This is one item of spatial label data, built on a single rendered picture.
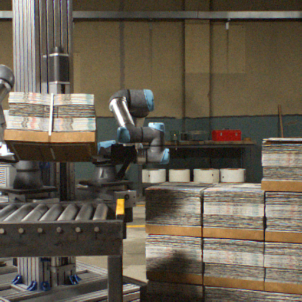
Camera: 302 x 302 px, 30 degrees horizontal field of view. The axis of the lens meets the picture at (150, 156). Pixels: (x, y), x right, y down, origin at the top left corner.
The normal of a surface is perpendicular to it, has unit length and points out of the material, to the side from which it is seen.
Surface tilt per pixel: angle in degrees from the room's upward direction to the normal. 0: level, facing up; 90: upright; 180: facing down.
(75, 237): 90
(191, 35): 90
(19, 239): 90
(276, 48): 90
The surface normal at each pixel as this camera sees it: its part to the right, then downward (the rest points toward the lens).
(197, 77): 0.04, 0.05
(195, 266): -0.33, 0.05
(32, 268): -0.76, 0.04
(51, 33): 0.65, 0.04
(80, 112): 0.04, -0.32
